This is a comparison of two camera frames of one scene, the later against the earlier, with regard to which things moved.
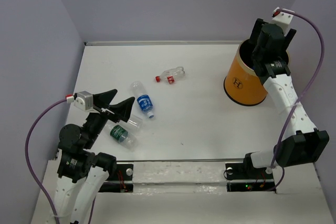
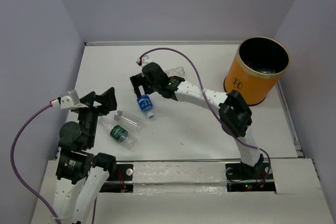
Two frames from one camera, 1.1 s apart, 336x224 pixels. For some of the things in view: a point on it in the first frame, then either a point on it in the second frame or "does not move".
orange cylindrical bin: x=242 y=85 does not move
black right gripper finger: x=254 y=38 to x=136 y=81
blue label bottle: x=144 y=100 does not move
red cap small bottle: x=171 y=75 does not move
